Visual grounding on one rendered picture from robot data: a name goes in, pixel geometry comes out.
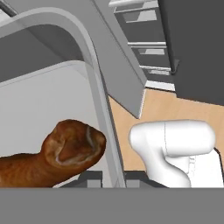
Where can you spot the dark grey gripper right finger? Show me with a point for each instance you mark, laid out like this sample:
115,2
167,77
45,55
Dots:
135,176

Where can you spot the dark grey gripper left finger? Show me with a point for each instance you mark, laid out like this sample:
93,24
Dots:
94,176

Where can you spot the clear grey meat container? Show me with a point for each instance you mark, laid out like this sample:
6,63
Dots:
43,96

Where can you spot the brown chicken drumstick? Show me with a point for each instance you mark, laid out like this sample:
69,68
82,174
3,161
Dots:
70,145

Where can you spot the white rounded bulky object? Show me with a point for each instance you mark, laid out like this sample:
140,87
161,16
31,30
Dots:
175,143

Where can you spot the white door shelf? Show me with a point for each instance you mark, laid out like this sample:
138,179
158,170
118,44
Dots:
156,70
148,46
134,4

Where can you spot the grey fridge door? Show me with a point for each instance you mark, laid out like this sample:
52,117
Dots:
122,58

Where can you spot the dark grey fridge body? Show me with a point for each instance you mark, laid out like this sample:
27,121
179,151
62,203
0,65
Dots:
198,49

